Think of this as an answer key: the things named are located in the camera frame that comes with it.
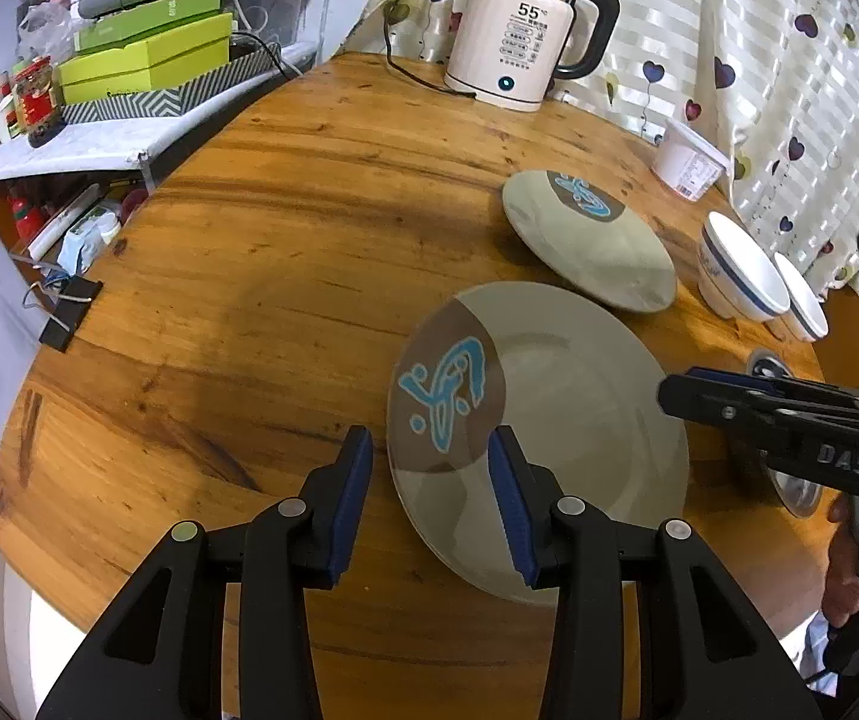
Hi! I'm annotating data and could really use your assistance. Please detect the lime green flat box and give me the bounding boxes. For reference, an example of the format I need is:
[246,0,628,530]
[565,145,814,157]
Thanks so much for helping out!
[58,13,236,104]

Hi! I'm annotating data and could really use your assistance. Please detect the tissue pack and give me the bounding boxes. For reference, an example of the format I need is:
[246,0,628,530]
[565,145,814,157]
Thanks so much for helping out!
[58,211,125,276]

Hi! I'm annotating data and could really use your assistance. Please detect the zigzag patterned box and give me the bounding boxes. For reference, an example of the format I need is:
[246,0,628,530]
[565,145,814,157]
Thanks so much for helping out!
[61,51,281,126]

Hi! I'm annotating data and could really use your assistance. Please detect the white bowl with blue band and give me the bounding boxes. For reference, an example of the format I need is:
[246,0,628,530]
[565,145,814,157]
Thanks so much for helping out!
[697,211,792,320]
[773,251,830,344]

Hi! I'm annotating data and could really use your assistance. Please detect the black binder clip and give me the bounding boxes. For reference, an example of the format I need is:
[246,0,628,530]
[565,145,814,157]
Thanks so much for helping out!
[40,277,104,352]

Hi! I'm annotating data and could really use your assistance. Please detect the white plastic tub with lid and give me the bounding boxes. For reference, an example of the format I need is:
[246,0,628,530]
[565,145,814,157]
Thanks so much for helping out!
[652,118,731,203]

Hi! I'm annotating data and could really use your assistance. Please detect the heart print striped curtain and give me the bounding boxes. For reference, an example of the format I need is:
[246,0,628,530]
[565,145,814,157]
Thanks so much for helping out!
[355,0,859,301]

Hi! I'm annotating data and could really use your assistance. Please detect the red decorated jar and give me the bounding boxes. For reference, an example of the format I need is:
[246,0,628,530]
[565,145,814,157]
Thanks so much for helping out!
[13,56,65,149]

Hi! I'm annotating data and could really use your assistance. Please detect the cream electric kettle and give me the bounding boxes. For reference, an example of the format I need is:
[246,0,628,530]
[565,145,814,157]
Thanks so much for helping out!
[443,0,620,113]

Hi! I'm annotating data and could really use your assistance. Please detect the black kettle cable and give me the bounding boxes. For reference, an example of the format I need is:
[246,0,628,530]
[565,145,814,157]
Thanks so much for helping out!
[380,0,477,98]

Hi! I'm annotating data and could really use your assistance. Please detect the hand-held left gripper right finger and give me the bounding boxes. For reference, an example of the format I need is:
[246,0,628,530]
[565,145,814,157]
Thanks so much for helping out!
[488,426,824,720]

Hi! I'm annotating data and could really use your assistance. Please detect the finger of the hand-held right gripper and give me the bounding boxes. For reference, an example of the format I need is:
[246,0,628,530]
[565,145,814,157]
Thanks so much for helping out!
[684,365,859,407]
[658,375,859,460]

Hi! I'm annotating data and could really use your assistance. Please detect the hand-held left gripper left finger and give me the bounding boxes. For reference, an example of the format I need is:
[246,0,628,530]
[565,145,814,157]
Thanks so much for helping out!
[35,426,374,720]

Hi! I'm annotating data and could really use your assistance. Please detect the white side board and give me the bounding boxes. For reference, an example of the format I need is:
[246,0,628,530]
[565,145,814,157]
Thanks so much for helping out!
[0,41,318,188]

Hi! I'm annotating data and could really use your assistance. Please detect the dark green flat box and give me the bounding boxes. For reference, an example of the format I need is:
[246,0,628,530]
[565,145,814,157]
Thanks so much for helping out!
[73,0,224,53]

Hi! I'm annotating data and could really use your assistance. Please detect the grey plate with blue print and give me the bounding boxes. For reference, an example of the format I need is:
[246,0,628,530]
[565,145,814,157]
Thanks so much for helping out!
[502,169,678,314]
[386,281,690,607]

